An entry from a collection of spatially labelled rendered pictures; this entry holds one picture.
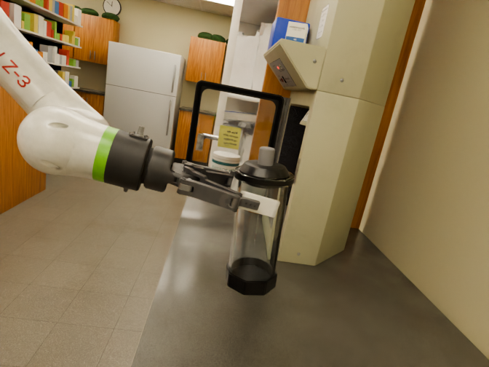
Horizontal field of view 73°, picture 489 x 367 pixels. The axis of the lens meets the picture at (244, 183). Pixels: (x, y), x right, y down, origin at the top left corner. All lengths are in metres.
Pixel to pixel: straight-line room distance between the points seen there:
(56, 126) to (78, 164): 0.06
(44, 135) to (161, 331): 0.38
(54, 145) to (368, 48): 0.71
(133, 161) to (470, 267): 0.81
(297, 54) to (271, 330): 0.62
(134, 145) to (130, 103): 5.36
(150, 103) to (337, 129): 5.10
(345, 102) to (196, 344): 0.64
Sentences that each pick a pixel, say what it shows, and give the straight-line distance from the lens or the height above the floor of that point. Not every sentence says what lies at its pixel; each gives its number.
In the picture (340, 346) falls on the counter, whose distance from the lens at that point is 0.73.
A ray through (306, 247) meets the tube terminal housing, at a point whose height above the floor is 0.99.
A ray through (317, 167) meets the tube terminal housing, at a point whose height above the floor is 1.22.
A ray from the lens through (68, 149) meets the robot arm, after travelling 0.56.
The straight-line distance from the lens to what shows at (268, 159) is 0.58.
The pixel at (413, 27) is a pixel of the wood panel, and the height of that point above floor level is 1.70.
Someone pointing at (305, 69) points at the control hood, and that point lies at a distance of 0.86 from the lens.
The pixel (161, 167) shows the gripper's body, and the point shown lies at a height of 1.23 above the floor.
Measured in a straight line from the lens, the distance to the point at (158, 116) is 5.82.
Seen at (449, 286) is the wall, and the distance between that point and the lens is 1.04.
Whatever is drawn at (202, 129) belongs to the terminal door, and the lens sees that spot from 1.18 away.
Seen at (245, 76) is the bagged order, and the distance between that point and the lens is 2.23.
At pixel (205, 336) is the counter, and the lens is 0.66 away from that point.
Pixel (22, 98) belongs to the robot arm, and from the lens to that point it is 0.72.
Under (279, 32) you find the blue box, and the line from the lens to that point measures 1.06.
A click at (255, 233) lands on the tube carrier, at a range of 0.59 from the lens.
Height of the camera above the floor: 1.37
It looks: 15 degrees down
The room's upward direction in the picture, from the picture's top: 11 degrees clockwise
